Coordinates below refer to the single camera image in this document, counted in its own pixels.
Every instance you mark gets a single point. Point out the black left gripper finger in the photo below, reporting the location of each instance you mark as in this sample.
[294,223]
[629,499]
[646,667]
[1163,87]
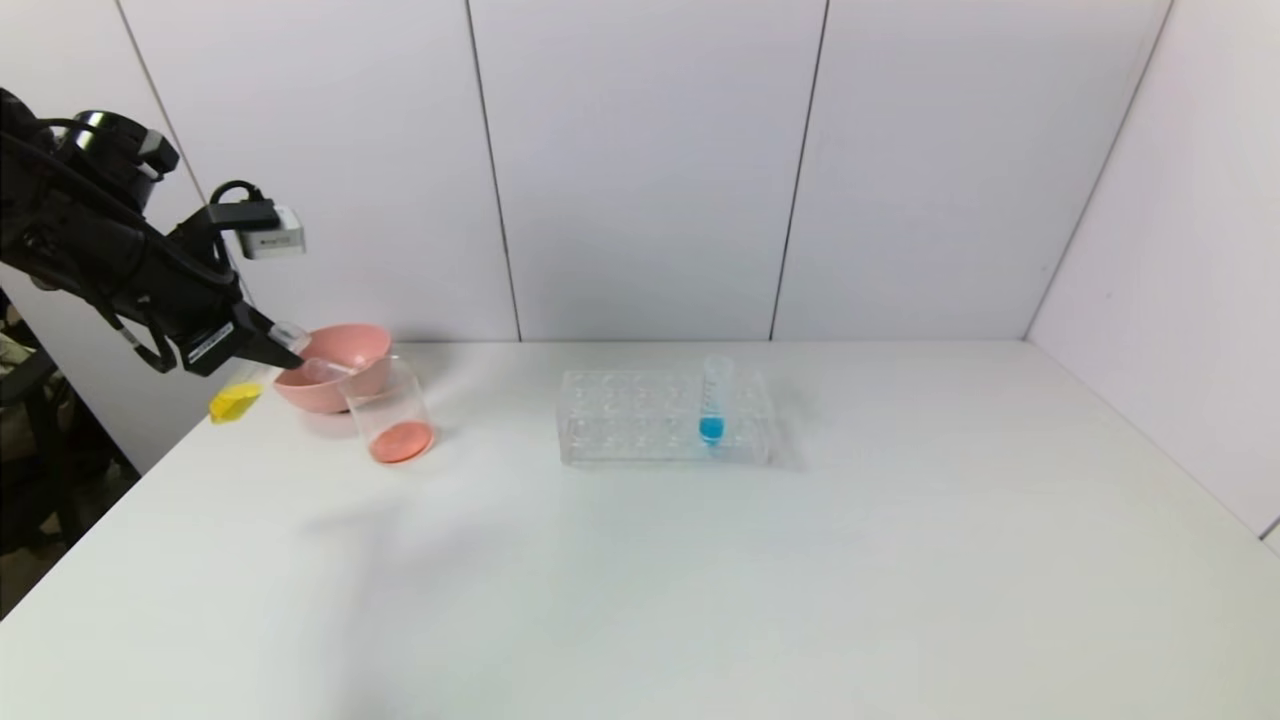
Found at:
[265,340]

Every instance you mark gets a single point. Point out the test tube with red pigment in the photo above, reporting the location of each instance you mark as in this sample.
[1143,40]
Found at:
[325,370]

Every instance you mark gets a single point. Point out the pink bowl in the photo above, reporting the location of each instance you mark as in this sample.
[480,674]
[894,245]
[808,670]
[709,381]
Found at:
[340,395]

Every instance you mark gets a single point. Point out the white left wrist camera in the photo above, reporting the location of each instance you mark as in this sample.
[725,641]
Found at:
[275,240]

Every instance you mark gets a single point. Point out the orange and black left arm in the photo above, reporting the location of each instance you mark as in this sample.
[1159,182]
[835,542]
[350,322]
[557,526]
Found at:
[90,250]

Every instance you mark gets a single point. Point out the clear glass beaker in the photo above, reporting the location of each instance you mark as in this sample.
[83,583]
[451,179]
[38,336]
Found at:
[400,440]

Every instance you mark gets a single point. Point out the clear plastic test tube rack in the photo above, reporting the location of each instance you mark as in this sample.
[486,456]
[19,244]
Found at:
[620,440]

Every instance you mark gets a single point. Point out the test tube with blue pigment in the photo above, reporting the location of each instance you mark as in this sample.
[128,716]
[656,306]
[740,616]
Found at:
[711,430]

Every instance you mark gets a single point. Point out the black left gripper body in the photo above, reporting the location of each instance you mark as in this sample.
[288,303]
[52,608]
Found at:
[213,345]

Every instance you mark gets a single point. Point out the test tube with yellow pigment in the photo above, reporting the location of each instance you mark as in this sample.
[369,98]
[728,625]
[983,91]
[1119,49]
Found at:
[235,402]

